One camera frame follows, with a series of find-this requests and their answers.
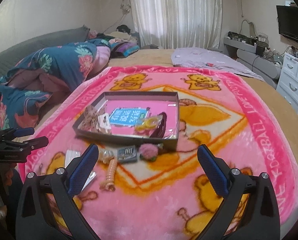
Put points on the bag of yellow hair ties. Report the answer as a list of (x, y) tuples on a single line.
[(151, 127)]

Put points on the white hair claw clip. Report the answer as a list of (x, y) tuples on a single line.
[(103, 124)]

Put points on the white card of earrings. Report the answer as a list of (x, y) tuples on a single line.
[(69, 156)]

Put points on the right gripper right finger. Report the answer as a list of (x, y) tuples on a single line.
[(260, 219)]

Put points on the pink teddy bear blanket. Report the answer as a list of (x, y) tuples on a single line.
[(171, 197)]

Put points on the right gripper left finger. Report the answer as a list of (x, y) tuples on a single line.
[(35, 220)]

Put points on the white sheer curtain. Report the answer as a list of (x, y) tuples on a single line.
[(172, 24)]

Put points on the lavender bed sheet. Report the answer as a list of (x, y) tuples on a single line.
[(203, 58)]

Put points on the grey padded headboard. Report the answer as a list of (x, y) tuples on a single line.
[(12, 55)]

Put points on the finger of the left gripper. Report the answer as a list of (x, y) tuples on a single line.
[(26, 146), (23, 132)]

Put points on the blue floral quilt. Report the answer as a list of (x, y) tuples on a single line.
[(46, 77)]

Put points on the purple striped pillow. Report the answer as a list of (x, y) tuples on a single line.
[(123, 49)]

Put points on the cream pearl hair claw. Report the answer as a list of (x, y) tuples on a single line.
[(105, 156)]

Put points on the grey curved bed footboard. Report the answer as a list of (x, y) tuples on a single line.
[(245, 54)]

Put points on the sheer red-dotted ribbon bow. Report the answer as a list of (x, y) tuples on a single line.
[(90, 122)]

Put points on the blue card of hairpins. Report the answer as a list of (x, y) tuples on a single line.
[(127, 154)]

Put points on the grey cardboard box tray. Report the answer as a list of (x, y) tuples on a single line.
[(99, 102)]

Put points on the black flat television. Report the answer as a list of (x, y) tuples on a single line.
[(287, 17)]

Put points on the white drawer cabinet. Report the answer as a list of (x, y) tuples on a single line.
[(287, 85)]

